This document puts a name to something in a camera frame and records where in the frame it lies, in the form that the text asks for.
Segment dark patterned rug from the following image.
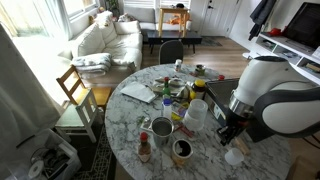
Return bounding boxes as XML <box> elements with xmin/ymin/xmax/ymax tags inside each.
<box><xmin>71</xmin><ymin>123</ymin><xmax>118</xmax><ymax>180</ymax></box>

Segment black television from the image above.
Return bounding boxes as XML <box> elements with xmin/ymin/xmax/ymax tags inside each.
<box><xmin>283</xmin><ymin>2</ymin><xmax>320</xmax><ymax>51</ymax></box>

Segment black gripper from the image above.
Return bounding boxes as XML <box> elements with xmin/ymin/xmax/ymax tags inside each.
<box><xmin>216</xmin><ymin>114</ymin><xmax>249</xmax><ymax>147</ymax></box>

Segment clear plastic storage bin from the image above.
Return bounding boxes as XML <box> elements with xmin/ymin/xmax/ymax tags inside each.
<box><xmin>0</xmin><ymin>128</ymin><xmax>83</xmax><ymax>180</ymax></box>

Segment dark jar yellow lid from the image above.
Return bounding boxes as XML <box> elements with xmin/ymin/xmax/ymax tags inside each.
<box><xmin>192</xmin><ymin>78</ymin><xmax>207</xmax><ymax>101</ymax></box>

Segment light wooden board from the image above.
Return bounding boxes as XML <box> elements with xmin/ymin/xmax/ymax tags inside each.
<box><xmin>286</xmin><ymin>155</ymin><xmax>320</xmax><ymax>180</ymax></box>

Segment small white bottle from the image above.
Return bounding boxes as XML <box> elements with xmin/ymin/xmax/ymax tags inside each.
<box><xmin>174</xmin><ymin>58</ymin><xmax>183</xmax><ymax>73</ymax></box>

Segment dark hanging jacket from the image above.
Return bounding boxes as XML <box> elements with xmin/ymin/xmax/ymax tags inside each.
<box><xmin>248</xmin><ymin>0</ymin><xmax>278</xmax><ymax>42</ymax></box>

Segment white bottle blue cap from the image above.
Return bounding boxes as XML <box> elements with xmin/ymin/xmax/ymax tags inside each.
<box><xmin>162</xmin><ymin>98</ymin><xmax>173</xmax><ymax>121</ymax></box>

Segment orange plush toy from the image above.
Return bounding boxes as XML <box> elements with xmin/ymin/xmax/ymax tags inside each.
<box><xmin>166</xmin><ymin>14</ymin><xmax>191</xmax><ymax>26</ymax></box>

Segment folded grey blanket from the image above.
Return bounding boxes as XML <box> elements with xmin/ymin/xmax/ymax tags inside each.
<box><xmin>70</xmin><ymin>52</ymin><xmax>113</xmax><ymax>75</ymax></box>

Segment black shell chair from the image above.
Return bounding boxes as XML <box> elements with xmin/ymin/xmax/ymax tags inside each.
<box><xmin>158</xmin><ymin>39</ymin><xmax>185</xmax><ymax>65</ymax></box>

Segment steel mug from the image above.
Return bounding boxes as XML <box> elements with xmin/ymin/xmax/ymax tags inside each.
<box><xmin>147</xmin><ymin>116</ymin><xmax>175</xmax><ymax>148</ymax></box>

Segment red item on cabinet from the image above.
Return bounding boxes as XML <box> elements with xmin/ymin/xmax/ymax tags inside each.
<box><xmin>269</xmin><ymin>27</ymin><xmax>283</xmax><ymax>37</ymax></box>

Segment hot sauce bottle red cap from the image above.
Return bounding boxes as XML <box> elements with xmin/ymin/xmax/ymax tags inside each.
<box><xmin>137</xmin><ymin>131</ymin><xmax>153</xmax><ymax>164</ymax></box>

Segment colourful snack packets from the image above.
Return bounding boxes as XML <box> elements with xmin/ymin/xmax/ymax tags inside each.
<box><xmin>171</xmin><ymin>101</ymin><xmax>191</xmax><ymax>121</ymax></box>

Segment yellow lemon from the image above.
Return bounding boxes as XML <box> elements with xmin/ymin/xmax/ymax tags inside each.
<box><xmin>188</xmin><ymin>89</ymin><xmax>197</xmax><ymax>103</ymax></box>

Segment grey two-seat sofa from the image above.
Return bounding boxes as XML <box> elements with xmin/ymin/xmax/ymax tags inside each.
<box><xmin>123</xmin><ymin>6</ymin><xmax>193</xmax><ymax>32</ymax></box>

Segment dark blue cardboard box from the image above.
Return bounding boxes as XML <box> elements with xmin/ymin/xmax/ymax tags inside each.
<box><xmin>203</xmin><ymin>78</ymin><xmax>278</xmax><ymax>143</ymax></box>

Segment black coffee table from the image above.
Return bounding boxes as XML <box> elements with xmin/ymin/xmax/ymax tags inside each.
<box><xmin>146</xmin><ymin>29</ymin><xmax>203</xmax><ymax>55</ymax></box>

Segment white chair green seat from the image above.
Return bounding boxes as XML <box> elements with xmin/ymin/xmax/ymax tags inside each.
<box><xmin>54</xmin><ymin>88</ymin><xmax>101</xmax><ymax>144</ymax></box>

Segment white door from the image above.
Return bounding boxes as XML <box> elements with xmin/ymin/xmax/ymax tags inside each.
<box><xmin>199</xmin><ymin>0</ymin><xmax>241</xmax><ymax>37</ymax></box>

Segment tall wooden side table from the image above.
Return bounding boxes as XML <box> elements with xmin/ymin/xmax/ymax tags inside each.
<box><xmin>157</xmin><ymin>7</ymin><xmax>189</xmax><ymax>38</ymax></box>

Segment white curtain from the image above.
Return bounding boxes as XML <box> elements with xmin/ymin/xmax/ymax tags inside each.
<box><xmin>0</xmin><ymin>21</ymin><xmax>64</xmax><ymax>168</ymax></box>

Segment wooden chair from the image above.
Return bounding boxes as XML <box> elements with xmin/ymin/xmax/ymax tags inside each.
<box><xmin>55</xmin><ymin>64</ymin><xmax>113</xmax><ymax>108</ymax></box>

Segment translucent plastic container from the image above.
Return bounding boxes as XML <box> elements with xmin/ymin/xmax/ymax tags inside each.
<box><xmin>183</xmin><ymin>99</ymin><xmax>210</xmax><ymax>134</ymax></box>

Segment green bottle red cap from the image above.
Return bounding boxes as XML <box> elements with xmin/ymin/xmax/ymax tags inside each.
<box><xmin>162</xmin><ymin>76</ymin><xmax>172</xmax><ymax>100</ymax></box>

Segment small wooden block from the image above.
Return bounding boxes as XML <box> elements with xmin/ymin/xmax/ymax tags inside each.
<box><xmin>234</xmin><ymin>137</ymin><xmax>252</xmax><ymax>156</ymax></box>

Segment white paper sheet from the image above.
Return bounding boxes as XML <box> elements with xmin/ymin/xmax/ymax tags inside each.
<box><xmin>119</xmin><ymin>81</ymin><xmax>158</xmax><ymax>104</ymax></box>

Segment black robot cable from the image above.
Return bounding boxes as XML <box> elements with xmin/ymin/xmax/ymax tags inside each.
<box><xmin>301</xmin><ymin>133</ymin><xmax>320</xmax><ymax>151</ymax></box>

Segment white sofa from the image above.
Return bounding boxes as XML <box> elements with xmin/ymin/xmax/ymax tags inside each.
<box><xmin>58</xmin><ymin>10</ymin><xmax>144</xmax><ymax>88</ymax></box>

